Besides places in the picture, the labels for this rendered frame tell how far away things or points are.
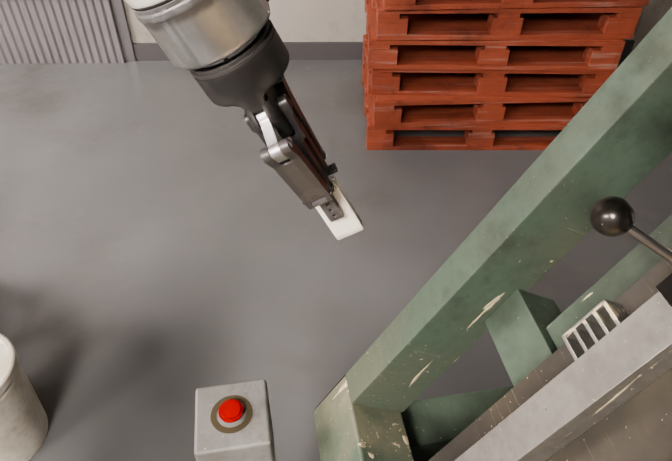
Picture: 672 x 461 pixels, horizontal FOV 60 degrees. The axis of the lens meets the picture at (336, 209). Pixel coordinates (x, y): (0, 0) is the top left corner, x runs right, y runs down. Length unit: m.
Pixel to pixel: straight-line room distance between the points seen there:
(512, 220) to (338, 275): 1.70
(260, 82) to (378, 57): 2.47
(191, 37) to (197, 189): 2.54
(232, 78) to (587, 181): 0.50
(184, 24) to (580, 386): 0.54
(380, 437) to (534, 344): 0.33
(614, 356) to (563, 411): 0.09
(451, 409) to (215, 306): 1.40
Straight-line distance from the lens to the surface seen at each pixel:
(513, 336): 0.89
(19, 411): 2.06
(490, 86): 3.09
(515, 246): 0.84
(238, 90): 0.46
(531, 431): 0.75
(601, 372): 0.70
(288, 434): 2.05
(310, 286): 2.42
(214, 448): 1.00
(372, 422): 1.05
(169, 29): 0.44
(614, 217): 0.58
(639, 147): 0.81
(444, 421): 1.18
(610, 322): 0.73
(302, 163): 0.48
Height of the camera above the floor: 1.80
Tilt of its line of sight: 41 degrees down
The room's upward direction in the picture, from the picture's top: straight up
